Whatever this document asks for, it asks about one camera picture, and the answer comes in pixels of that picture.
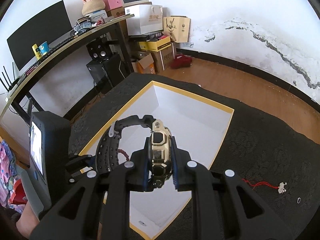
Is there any tall printed cardboard box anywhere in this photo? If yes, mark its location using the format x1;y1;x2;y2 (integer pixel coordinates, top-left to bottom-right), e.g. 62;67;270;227
151;44;177;73

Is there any black desk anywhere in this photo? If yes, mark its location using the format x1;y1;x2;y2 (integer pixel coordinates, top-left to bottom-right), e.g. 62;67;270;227
0;12;135;128

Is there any person's left forearm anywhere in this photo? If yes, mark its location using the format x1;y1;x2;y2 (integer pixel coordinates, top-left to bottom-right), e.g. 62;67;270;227
16;200;40;239

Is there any red plastic bag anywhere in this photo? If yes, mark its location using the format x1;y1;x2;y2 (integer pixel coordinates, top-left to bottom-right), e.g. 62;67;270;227
10;180;28;205

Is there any black speaker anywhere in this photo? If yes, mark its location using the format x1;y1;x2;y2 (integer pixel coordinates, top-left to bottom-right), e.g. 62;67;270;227
86;39;113;61

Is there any grey device with screen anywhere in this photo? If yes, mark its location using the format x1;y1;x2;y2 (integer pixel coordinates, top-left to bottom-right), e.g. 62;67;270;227
29;111;72;218

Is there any red bead bracelet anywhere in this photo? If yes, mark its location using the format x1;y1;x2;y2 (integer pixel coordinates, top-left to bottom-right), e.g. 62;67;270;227
117;149;131;162

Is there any woven basket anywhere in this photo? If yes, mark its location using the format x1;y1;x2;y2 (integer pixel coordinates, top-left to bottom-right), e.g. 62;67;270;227
82;0;106;17

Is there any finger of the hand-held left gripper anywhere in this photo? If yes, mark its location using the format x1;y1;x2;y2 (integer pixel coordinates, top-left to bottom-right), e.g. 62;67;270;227
65;152;97;170
67;166;93;183

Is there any black router with antennas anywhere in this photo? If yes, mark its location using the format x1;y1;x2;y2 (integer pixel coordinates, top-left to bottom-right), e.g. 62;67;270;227
0;62;23;99

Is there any white gift bag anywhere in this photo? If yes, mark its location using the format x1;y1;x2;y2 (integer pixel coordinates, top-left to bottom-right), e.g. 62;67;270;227
124;4;163;36

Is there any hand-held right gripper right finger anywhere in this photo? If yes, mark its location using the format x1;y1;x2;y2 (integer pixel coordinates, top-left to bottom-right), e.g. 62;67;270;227
171;144;293;240

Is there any black computer tower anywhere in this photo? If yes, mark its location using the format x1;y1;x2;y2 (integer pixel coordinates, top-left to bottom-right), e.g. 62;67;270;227
86;54;125;94

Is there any black patterned mat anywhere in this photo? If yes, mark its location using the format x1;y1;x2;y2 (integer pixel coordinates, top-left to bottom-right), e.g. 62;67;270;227
44;72;320;240

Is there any red cloth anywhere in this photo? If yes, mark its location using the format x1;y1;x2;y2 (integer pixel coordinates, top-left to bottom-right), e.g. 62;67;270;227
170;54;193;70

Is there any red cord necklace silver pendant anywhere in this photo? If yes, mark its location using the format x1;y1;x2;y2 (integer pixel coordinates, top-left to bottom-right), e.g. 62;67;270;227
241;179;287;193

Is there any yellow and black flat box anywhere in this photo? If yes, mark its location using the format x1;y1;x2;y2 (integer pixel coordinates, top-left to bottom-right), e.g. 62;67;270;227
139;36;174;52

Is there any black curved monitor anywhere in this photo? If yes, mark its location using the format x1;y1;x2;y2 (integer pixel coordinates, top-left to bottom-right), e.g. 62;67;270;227
6;0;72;72

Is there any tan paper gift bag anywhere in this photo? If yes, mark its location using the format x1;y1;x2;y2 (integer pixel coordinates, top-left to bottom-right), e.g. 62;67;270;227
163;16;191;43

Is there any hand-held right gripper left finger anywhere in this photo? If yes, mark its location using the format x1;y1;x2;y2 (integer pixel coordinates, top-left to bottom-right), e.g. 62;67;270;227
30;144;153;240

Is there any blue mug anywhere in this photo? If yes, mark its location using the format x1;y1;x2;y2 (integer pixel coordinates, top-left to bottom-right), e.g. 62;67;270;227
37;41;50;55

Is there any yellow cardboard box white inside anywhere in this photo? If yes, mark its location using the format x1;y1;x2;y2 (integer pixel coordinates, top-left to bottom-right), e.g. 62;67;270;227
78;80;235;240

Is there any open brown cardboard box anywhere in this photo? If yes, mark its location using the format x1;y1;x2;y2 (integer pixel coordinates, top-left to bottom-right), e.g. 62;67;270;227
131;52;155;74

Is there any brown box under pink box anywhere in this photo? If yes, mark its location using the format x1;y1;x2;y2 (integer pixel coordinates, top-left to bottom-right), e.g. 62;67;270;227
106;6;130;18

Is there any pink patterned cloth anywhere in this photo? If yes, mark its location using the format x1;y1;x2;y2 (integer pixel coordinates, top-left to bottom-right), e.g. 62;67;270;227
0;140;19;205

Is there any black keyboard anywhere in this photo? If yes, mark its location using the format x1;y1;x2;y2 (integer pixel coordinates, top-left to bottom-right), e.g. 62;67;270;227
24;35;75;77

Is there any black and gold wristwatch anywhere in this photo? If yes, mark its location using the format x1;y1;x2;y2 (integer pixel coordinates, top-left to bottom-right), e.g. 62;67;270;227
96;115;178;189

